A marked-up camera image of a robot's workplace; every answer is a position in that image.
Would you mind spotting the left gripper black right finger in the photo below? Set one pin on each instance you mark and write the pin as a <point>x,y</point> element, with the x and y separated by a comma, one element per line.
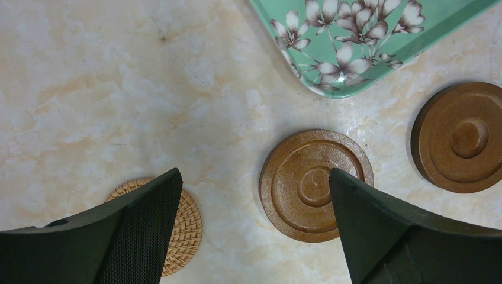
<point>388,240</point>

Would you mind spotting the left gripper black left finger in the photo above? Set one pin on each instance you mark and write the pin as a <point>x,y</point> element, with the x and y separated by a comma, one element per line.
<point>124,240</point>

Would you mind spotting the light tan wooden coaster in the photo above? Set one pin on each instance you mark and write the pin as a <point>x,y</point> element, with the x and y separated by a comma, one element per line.
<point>186,235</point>

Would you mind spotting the dark brown wooden coaster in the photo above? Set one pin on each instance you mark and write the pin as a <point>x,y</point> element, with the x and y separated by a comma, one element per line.
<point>456,138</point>
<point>294,182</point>

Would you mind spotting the green floral serving tray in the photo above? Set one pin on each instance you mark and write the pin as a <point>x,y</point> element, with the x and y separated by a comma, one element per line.
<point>340,48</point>

